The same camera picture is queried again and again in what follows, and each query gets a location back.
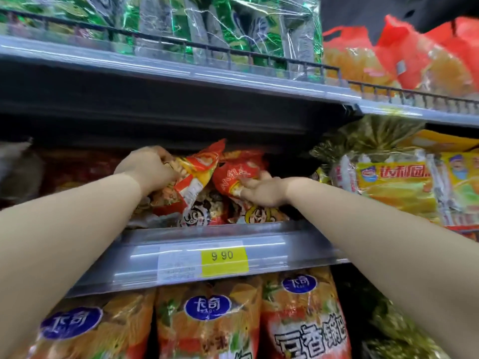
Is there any person's left hand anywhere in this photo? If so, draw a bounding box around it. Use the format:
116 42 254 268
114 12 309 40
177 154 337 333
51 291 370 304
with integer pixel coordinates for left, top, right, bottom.
114 145 180 197

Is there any person's right hand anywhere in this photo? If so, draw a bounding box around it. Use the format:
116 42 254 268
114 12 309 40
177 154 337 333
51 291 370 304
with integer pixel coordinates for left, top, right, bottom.
238 171 296 208

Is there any red Wangzai snack bag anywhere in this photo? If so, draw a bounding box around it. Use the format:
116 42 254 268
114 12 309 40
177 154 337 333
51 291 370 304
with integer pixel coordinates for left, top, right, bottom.
211 149 270 200
149 139 227 217

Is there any grey store shelving unit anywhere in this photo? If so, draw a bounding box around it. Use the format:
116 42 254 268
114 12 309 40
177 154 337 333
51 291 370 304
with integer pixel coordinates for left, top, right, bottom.
0 9 479 300

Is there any white printed snack package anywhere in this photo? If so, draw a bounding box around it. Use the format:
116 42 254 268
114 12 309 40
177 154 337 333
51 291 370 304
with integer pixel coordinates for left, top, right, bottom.
0 140 42 206

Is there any person's right forearm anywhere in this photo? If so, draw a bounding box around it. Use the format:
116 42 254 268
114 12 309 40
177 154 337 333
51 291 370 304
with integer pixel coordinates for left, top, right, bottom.
286 177 479 359

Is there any person's left forearm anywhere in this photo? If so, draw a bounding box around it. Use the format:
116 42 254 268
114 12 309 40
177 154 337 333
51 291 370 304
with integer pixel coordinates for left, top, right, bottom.
0 174 145 359

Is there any gold brown pack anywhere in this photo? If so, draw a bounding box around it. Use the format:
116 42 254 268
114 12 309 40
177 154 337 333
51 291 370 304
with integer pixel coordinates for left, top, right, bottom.
310 166 333 185

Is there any large orange red bag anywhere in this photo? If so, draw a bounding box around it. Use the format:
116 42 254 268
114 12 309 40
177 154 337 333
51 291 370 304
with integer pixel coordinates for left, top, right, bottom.
322 25 399 98
374 14 479 98

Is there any row of green wrapped packs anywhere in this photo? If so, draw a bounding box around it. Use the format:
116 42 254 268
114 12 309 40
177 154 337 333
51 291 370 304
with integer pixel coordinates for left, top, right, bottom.
0 0 324 81

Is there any red yellow multipack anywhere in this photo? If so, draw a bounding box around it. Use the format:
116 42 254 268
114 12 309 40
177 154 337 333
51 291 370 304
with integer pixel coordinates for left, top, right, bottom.
365 291 450 359

